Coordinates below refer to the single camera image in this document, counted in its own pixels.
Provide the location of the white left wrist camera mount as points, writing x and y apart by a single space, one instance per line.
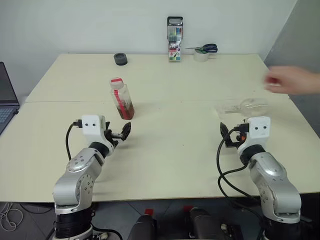
93 127

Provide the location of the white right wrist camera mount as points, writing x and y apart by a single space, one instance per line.
258 131

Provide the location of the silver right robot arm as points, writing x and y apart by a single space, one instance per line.
275 180

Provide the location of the black round tape roll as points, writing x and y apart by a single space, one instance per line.
120 59

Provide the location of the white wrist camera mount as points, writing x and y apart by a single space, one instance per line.
258 131
93 127

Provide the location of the plastic bottle with red contents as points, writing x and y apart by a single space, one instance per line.
123 105

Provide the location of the clear tape roll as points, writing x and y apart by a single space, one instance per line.
201 56

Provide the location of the grey laptop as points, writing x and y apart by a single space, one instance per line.
6 100

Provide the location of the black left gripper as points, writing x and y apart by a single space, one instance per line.
113 138

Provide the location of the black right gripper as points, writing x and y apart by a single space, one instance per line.
235 140

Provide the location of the colour marker pen pack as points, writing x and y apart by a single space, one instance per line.
175 40

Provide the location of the person's bare hand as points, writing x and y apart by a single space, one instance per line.
290 80

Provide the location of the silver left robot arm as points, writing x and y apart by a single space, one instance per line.
75 180

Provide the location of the person's bare forearm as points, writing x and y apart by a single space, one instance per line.
315 82

